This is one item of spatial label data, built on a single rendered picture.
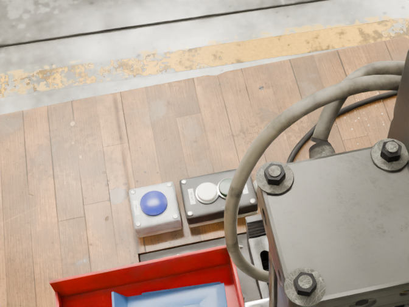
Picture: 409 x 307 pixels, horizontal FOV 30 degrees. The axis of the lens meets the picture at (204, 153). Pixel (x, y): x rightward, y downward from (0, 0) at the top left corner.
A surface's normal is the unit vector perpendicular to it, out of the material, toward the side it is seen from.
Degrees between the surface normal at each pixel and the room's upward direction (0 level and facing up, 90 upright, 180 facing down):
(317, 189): 0
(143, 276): 90
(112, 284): 90
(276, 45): 0
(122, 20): 0
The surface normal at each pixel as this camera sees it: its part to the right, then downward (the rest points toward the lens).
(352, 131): -0.07, -0.53
